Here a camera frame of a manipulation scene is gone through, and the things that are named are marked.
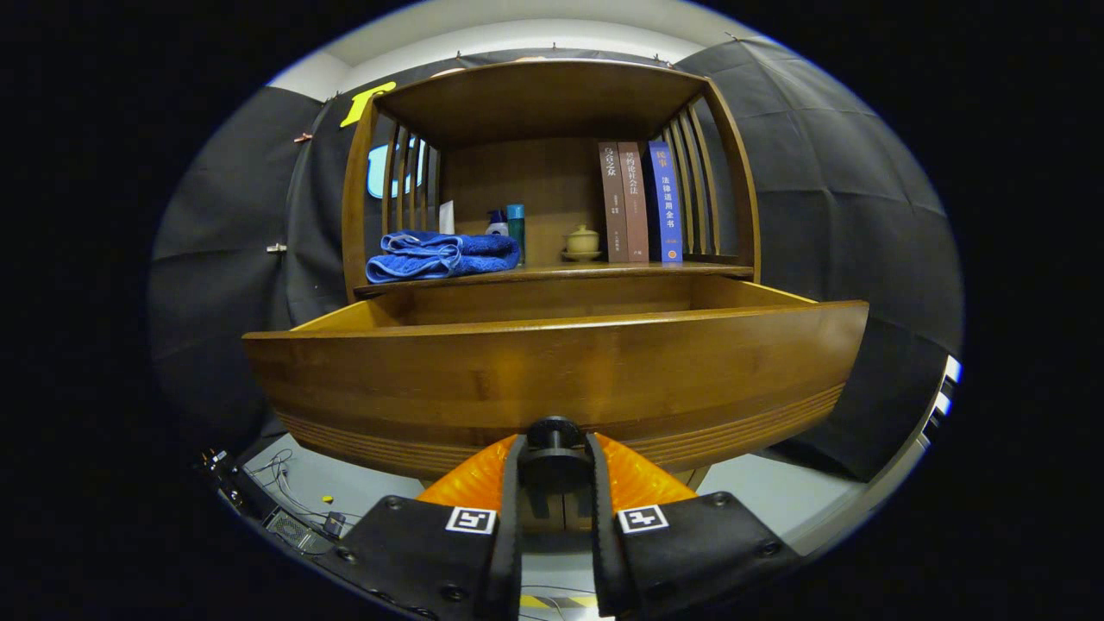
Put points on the wooden countertop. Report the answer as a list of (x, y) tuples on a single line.
[(604, 269)]

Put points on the reddish brown book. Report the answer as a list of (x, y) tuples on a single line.
[(636, 207)]

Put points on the blue book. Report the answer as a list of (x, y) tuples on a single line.
[(666, 207)]

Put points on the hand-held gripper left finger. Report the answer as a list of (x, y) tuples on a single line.
[(509, 535)]

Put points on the small black floor device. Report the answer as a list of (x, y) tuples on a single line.
[(335, 521)]

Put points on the white tube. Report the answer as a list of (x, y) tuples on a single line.
[(446, 217)]

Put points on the wooden drawer with black knob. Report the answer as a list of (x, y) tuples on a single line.
[(552, 379)]

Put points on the beige lidded tea cup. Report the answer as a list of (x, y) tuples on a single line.
[(582, 241)]

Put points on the brown wooden cabinet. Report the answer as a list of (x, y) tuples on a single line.
[(535, 103)]

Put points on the folded blue towel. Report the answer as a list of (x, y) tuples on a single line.
[(440, 257)]

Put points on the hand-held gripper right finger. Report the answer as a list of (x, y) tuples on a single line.
[(604, 535)]

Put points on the teal clear bottle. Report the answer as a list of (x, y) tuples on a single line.
[(516, 226)]

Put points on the white lotion bottle blue cap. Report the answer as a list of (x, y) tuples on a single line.
[(497, 226)]

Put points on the dark brown book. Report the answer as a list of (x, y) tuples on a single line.
[(612, 207)]

